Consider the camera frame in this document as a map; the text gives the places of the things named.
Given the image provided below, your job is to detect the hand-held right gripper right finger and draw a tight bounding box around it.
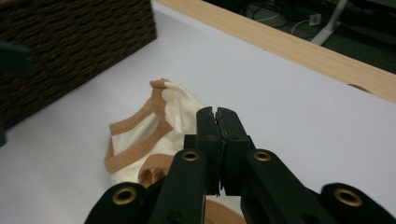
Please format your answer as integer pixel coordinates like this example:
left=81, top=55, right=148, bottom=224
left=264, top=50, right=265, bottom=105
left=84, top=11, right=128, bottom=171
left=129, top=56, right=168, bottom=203
left=217, top=106, right=256, bottom=197

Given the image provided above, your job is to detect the cream baby bodysuit brown trim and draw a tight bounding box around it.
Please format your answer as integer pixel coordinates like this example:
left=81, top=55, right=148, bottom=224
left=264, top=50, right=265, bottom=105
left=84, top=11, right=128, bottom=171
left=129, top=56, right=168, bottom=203
left=104, top=77, right=247, bottom=224

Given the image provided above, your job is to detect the white-legged desk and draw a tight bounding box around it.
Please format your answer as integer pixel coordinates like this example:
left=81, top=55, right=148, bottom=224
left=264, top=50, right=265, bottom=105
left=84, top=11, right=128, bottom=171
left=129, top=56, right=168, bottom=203
left=311, top=0, right=349, bottom=47

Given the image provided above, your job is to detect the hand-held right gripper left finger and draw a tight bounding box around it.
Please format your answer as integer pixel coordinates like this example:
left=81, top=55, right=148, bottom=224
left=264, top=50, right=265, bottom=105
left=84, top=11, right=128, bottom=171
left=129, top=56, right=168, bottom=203
left=183, top=106, right=223, bottom=197

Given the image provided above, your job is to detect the black floor cable bundle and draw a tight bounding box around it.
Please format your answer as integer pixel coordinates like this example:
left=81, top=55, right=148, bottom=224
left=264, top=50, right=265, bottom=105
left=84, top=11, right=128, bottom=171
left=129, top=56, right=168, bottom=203
left=242, top=0, right=312, bottom=29

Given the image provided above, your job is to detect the white power adapter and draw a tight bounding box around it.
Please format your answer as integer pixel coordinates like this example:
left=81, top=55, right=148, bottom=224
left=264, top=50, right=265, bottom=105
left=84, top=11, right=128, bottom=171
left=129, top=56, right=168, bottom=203
left=308, top=13, right=322, bottom=27

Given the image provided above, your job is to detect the light wooden table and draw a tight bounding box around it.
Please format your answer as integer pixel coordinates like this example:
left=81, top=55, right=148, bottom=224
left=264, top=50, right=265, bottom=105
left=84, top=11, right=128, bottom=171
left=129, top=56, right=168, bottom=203
left=153, top=0, right=396, bottom=104

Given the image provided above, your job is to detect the white floor cable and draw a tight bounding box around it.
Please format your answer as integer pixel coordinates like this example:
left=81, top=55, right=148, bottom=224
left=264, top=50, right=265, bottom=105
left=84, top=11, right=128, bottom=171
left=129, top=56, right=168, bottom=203
left=256, top=12, right=312, bottom=35

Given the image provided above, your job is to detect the brown wicker basket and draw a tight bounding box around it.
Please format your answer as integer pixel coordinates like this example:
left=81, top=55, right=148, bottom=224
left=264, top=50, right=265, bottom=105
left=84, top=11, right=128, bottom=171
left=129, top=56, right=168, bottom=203
left=0, top=0, right=158, bottom=129

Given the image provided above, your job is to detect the pale lavender table mat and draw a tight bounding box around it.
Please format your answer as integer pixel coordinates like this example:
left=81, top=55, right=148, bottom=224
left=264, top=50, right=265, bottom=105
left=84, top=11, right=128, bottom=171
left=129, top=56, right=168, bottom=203
left=0, top=1, right=396, bottom=224

